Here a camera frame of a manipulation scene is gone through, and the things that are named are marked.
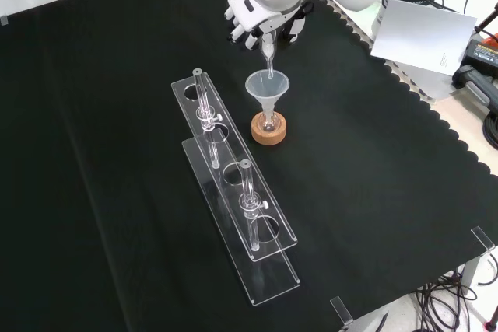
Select black bench cloth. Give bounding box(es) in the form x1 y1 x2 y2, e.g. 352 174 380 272
0 0 498 332

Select black floor cable bundle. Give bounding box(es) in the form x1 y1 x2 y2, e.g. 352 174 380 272
412 265 498 332

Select clear acrylic funnel stand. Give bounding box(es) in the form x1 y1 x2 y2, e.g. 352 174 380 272
170 68 301 307

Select gray table leg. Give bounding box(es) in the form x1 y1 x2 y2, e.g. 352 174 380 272
461 253 483 290

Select black power adapter orange label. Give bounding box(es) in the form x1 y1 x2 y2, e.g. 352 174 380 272
465 32 498 72

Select cork ring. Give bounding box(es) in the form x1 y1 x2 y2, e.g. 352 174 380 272
251 111 288 145

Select clear acrylic cloth clip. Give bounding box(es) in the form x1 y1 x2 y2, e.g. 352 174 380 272
329 295 354 327
470 225 496 253

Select pale white board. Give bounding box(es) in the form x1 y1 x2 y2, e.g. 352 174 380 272
370 0 478 76

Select clear round-bottom flask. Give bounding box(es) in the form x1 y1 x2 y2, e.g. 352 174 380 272
258 108 282 134

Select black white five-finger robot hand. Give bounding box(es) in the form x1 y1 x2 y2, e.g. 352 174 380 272
223 0 307 51

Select black gray clamp device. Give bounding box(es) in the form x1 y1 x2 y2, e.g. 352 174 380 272
453 64 498 115

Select coiled black cable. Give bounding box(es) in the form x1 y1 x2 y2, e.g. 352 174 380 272
483 112 498 151

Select clear plastic funnel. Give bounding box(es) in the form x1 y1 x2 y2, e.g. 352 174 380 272
244 69 291 125

